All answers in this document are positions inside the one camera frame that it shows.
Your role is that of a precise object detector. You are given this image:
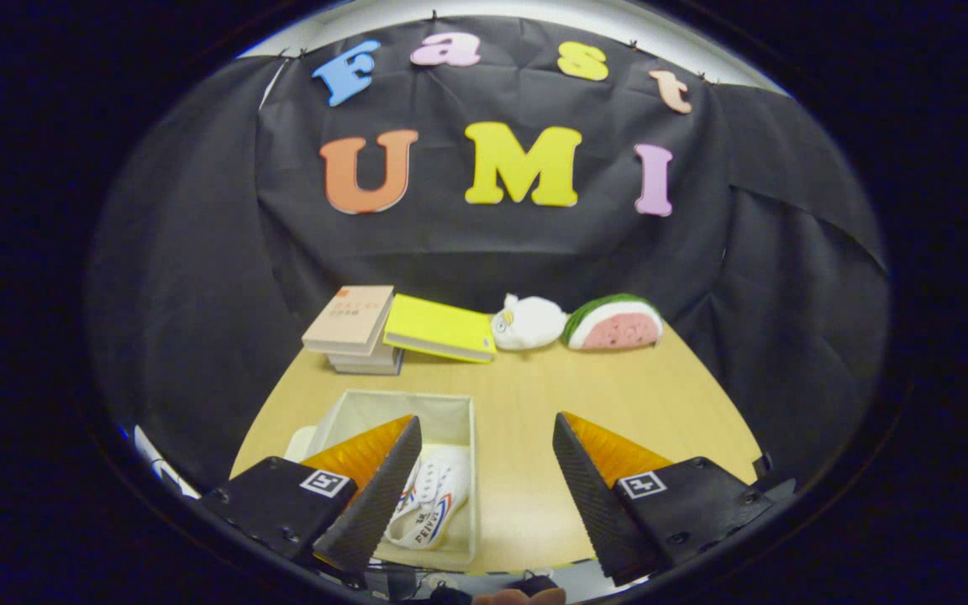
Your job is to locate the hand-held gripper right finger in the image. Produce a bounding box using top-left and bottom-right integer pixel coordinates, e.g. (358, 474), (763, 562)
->
(551, 411), (796, 587)

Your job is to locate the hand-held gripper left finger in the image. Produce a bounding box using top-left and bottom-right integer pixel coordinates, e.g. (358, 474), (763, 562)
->
(197, 414), (424, 576)

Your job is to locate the beige fabric storage box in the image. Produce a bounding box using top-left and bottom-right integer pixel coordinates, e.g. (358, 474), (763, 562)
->
(285, 388), (481, 568)

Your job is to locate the grey book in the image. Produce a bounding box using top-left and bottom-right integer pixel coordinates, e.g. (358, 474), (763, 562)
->
(333, 357), (404, 376)

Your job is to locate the white book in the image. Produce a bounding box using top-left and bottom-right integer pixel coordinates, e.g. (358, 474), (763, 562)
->
(326, 345), (402, 368)

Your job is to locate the watermelon slice plush toy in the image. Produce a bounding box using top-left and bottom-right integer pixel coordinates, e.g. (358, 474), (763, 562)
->
(562, 293), (665, 351)

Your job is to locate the tan cover book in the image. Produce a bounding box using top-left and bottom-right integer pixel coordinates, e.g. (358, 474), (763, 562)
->
(302, 285), (396, 357)

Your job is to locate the yellow cover book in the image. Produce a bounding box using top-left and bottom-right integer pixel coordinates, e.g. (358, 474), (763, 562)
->
(382, 293), (497, 365)

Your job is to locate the white plush toy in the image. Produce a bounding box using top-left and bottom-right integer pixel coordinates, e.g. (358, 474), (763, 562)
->
(491, 293), (570, 351)

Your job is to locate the black backdrop cloth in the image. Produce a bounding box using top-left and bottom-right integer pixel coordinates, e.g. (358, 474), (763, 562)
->
(85, 17), (892, 497)

